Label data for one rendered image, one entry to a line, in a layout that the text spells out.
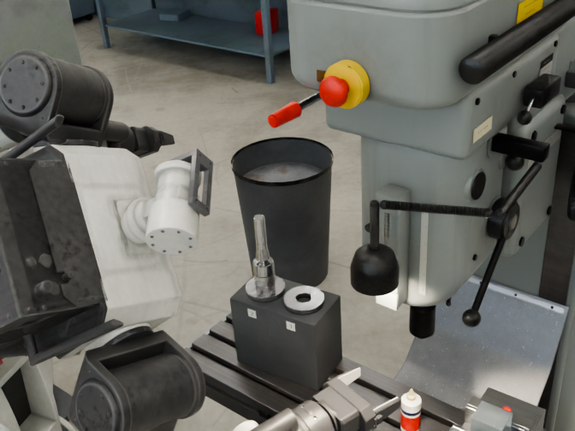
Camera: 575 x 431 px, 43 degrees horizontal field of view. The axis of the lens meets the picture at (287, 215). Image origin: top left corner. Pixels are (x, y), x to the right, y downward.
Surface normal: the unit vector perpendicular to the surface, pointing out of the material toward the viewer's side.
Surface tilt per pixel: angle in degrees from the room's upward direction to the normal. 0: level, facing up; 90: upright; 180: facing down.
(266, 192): 94
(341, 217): 0
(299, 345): 90
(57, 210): 58
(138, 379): 30
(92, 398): 69
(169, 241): 116
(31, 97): 62
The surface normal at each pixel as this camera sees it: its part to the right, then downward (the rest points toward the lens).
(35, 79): -0.30, 0.03
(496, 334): -0.58, -0.02
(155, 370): 0.44, -0.79
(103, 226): 0.76, -0.36
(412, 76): -0.36, 0.49
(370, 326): -0.06, -0.86
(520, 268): -0.62, 0.43
